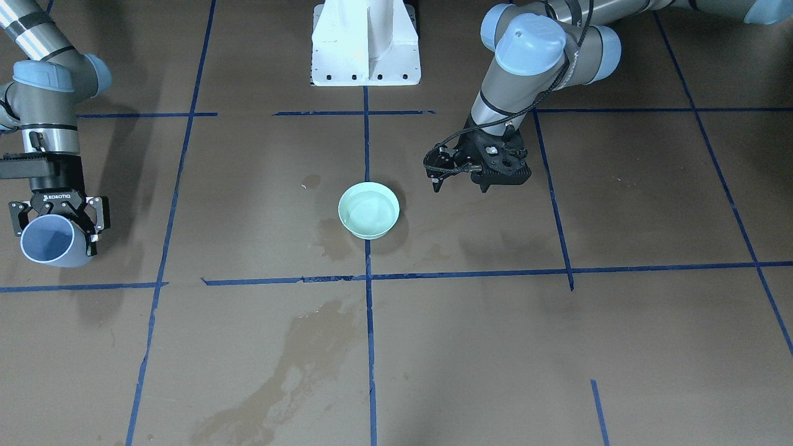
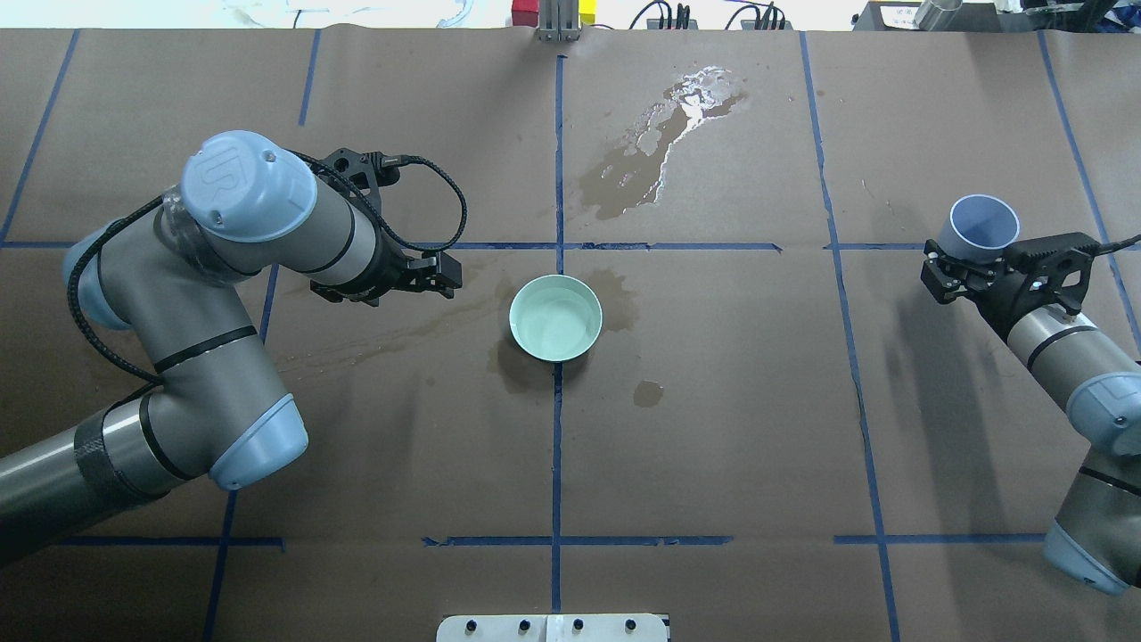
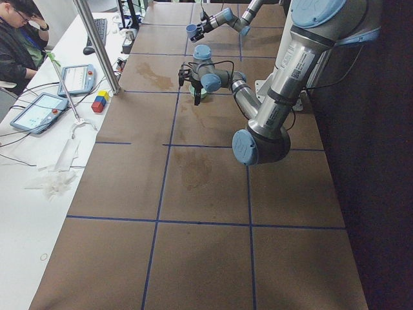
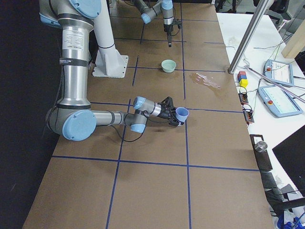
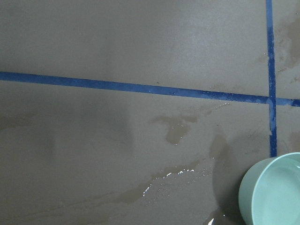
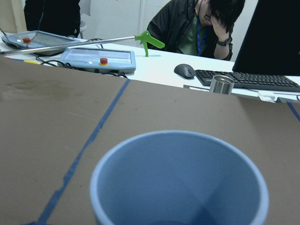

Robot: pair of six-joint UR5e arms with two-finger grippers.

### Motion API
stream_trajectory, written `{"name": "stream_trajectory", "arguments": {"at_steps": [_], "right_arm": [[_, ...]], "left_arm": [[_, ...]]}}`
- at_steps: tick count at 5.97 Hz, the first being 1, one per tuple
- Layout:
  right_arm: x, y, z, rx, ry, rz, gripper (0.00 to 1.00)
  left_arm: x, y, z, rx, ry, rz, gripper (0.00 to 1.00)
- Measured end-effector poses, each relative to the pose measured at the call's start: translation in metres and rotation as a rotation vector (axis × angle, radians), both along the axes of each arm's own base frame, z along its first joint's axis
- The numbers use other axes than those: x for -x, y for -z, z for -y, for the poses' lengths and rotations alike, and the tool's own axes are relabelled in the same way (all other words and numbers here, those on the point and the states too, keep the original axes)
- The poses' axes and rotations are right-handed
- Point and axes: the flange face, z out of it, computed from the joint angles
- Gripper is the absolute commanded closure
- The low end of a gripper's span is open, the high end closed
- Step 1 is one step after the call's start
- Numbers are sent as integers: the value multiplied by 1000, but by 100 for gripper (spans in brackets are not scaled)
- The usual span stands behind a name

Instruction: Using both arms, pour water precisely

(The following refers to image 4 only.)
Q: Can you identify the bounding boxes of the thin metal rod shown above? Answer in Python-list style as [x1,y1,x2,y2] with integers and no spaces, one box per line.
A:
[244,65,305,103]

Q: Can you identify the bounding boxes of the black stand with metal knob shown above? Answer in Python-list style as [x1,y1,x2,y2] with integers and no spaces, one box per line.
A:
[250,134,273,172]

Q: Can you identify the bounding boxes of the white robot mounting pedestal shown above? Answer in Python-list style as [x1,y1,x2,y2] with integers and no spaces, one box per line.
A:
[92,0,129,78]

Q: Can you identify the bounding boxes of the far teach pendant tablet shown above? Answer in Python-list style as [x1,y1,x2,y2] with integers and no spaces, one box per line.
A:
[263,59,294,87]

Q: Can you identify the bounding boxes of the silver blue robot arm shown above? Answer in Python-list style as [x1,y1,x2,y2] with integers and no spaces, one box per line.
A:
[131,0,174,47]
[40,0,189,141]

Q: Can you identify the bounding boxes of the near teach pendant tablet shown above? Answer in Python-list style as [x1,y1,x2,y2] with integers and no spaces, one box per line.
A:
[258,86,303,118]

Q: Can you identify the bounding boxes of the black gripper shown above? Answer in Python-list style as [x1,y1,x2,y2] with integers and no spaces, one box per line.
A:
[164,24,172,47]
[159,105,185,126]

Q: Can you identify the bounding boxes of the aluminium frame post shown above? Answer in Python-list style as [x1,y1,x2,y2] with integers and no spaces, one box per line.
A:
[228,0,274,74]

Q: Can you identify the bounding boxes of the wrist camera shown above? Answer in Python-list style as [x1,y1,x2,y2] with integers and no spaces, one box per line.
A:
[172,19,182,29]
[162,96,174,109]

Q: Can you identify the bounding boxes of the black orange connector box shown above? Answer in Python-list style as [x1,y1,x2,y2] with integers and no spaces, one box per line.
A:
[243,107,254,125]

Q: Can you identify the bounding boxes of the green plastic bowl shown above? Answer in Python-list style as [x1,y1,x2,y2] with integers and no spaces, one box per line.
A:
[161,59,176,73]

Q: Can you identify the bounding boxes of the blue plastic cup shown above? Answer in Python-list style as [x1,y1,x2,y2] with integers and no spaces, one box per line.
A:
[175,107,189,123]

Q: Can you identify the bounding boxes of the red blue yellow blocks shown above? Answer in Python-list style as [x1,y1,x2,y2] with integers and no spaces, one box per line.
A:
[237,71,248,87]

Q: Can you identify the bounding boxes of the teach pendant tablet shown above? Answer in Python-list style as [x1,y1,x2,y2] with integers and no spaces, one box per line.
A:
[263,59,294,87]
[258,86,303,118]

